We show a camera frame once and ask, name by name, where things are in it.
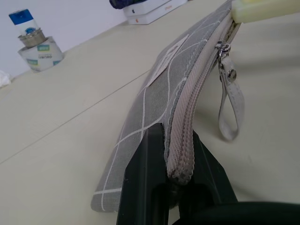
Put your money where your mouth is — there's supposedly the dark blue object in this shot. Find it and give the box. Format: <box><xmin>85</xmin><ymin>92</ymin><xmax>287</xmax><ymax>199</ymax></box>
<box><xmin>109</xmin><ymin>0</ymin><xmax>150</xmax><ymax>10</ymax></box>

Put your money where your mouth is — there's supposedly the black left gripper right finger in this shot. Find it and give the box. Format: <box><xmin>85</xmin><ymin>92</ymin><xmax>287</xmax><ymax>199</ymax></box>
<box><xmin>178</xmin><ymin>130</ymin><xmax>239</xmax><ymax>225</ymax></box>

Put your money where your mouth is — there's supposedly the white phone box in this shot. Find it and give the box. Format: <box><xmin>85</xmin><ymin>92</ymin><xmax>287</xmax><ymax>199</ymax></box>
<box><xmin>123</xmin><ymin>0</ymin><xmax>188</xmax><ymax>25</ymax></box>

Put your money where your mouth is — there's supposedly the white tape roll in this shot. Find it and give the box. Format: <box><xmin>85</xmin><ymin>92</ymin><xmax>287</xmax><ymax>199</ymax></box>
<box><xmin>17</xmin><ymin>35</ymin><xmax>64</xmax><ymax>74</ymax></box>

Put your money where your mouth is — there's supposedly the white bottle blue cap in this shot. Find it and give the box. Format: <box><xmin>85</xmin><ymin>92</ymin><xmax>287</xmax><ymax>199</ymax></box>
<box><xmin>8</xmin><ymin>8</ymin><xmax>39</xmax><ymax>36</ymax></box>

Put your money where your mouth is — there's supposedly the white crumpled tissue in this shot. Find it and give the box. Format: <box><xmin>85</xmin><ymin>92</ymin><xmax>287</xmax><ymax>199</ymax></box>
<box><xmin>0</xmin><ymin>69</ymin><xmax>12</xmax><ymax>89</ymax></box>

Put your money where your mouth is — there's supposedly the grey grid zipper pouch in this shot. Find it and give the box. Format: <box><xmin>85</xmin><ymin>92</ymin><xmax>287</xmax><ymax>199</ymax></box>
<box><xmin>90</xmin><ymin>0</ymin><xmax>246</xmax><ymax>213</ymax></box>

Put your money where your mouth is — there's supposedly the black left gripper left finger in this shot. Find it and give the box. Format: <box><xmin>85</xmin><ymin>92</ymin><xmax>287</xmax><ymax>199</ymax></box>
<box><xmin>116</xmin><ymin>122</ymin><xmax>170</xmax><ymax>225</ymax></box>

